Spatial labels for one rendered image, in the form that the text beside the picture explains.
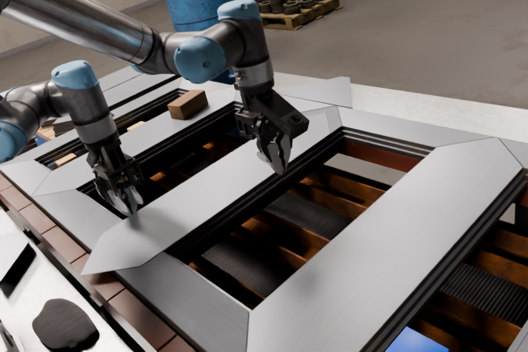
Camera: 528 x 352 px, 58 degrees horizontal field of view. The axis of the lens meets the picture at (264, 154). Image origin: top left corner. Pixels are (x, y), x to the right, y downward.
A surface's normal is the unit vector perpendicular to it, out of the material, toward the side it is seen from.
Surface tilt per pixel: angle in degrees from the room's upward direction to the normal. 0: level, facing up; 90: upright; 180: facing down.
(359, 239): 0
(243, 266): 0
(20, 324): 0
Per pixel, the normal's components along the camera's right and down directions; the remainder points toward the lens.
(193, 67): -0.54, 0.51
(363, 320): -0.22, -0.85
